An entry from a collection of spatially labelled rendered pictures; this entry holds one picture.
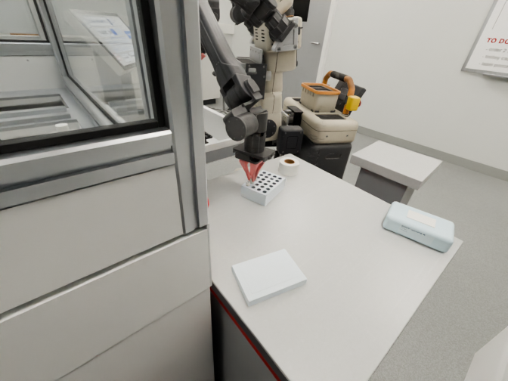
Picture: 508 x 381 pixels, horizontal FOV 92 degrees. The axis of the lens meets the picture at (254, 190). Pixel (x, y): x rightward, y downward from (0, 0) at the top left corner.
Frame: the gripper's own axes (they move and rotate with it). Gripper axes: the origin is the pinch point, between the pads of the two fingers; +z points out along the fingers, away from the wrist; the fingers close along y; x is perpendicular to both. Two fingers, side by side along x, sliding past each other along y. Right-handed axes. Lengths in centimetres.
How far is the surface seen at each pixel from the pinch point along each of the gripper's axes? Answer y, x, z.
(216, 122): -22.4, 12.2, -9.0
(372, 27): -29, 332, -55
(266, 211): 8.2, -5.1, 5.5
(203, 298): 11.6, -35.7, 4.9
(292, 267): 22.4, -20.4, 4.4
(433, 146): 82, 303, 62
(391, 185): 38, 50, 12
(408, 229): 42.5, 5.7, 2.7
